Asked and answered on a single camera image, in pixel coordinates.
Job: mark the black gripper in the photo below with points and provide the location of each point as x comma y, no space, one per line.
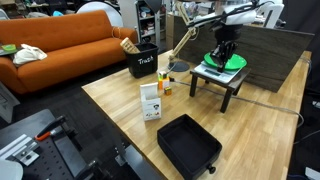
227,35

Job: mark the white kitchen scale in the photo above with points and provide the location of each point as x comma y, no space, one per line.
213,73

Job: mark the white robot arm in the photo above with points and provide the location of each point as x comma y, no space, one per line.
233,16

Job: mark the green plate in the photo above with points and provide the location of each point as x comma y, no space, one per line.
238,62

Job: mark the small black stool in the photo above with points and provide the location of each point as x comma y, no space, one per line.
230,90

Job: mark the dark wooden backboard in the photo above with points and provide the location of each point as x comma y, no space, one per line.
276,56

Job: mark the small multicoloured puzzle cube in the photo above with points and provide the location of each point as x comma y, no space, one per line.
168,91

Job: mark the black trash bin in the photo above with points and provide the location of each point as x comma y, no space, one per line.
143,65

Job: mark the grey shelf unit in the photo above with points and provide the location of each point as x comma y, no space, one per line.
148,20

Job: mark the white open carton box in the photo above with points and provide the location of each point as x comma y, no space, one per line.
151,106

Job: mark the black rectangular tray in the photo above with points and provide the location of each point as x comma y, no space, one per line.
186,146

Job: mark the white round disc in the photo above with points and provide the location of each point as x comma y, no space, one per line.
100,11

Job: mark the wooden work table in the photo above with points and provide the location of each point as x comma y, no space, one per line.
138,163

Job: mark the orange sofa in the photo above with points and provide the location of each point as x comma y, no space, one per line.
66,43

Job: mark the black perforated robot table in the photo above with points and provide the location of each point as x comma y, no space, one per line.
66,156

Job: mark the white cloth bag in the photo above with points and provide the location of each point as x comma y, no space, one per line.
28,55

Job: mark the small green dish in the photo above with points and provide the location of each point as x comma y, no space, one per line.
9,47

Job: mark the aluminium profile rail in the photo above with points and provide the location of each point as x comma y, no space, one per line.
18,150

